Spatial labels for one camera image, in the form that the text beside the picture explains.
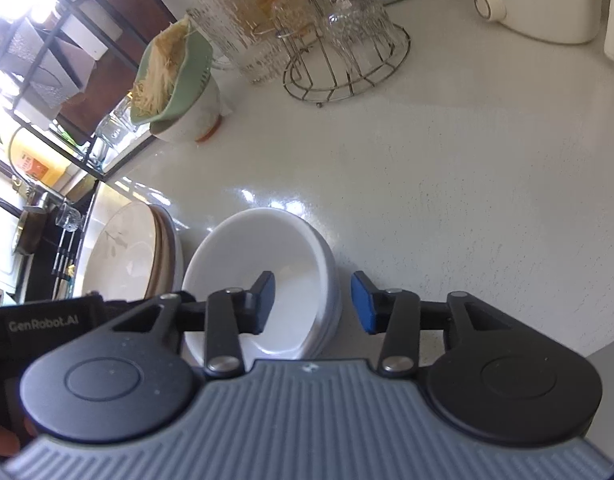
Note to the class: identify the black dish rack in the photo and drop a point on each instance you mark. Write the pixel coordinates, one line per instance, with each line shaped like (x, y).
(57, 35)

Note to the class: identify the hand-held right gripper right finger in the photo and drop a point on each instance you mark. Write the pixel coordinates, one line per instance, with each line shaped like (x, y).
(364, 305)

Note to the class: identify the beige-rimmed plate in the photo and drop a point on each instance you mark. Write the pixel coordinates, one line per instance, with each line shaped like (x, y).
(177, 255)

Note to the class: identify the white electric steamer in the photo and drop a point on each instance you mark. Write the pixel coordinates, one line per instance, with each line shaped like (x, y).
(542, 5)

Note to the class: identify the deep leaf-patterned plate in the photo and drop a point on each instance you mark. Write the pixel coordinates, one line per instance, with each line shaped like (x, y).
(119, 260)

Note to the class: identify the steel pot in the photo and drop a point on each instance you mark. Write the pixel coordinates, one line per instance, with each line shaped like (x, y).
(29, 230)

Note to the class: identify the thin curved faucet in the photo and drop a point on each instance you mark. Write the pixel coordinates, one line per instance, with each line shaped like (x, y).
(14, 150)

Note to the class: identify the enoki mushrooms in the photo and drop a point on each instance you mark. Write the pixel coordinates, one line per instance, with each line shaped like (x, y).
(159, 70)

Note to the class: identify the patterned glass pitcher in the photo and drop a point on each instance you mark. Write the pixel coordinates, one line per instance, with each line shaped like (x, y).
(237, 30)

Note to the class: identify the yellow oil bottle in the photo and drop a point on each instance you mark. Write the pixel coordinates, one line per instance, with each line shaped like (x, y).
(39, 165)

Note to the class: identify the brown cutting board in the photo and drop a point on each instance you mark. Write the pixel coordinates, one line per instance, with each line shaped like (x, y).
(127, 5)

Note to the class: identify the speckled ceramic bowl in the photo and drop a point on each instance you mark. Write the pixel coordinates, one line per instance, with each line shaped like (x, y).
(194, 120)

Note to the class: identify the white ceramic bowl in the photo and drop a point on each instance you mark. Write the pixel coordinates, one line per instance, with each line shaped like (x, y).
(237, 255)

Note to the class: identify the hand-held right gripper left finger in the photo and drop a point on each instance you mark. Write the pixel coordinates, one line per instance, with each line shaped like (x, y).
(264, 302)

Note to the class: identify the green colander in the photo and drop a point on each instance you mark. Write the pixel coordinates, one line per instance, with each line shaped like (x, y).
(187, 90)

